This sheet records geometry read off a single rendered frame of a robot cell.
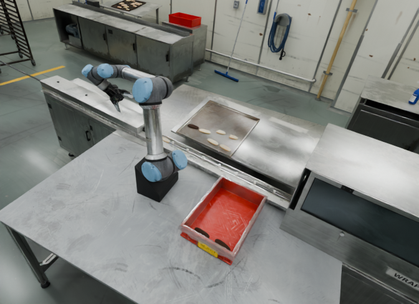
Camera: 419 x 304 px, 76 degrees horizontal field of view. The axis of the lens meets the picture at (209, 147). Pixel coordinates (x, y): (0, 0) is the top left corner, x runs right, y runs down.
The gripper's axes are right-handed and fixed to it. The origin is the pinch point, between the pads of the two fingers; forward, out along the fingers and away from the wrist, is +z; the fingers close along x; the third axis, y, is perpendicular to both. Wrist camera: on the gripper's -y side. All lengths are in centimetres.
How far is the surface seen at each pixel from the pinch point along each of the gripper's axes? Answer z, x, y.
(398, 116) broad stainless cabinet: 179, 179, 19
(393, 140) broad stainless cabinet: 201, 166, 25
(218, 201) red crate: 57, 11, 66
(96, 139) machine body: 31, -63, -55
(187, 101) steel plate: 67, 24, -64
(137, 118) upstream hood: 25.8, -11.5, -26.6
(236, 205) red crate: 63, 19, 72
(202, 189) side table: 53, 6, 53
